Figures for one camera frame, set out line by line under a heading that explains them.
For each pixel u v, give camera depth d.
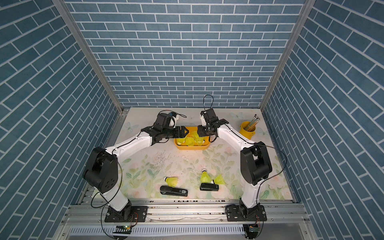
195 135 0.97
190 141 0.96
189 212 0.76
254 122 0.94
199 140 0.96
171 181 0.83
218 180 0.81
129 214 0.69
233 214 0.73
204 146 0.95
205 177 0.86
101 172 0.46
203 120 0.82
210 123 0.71
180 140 0.96
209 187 0.84
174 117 0.82
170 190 0.77
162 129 0.70
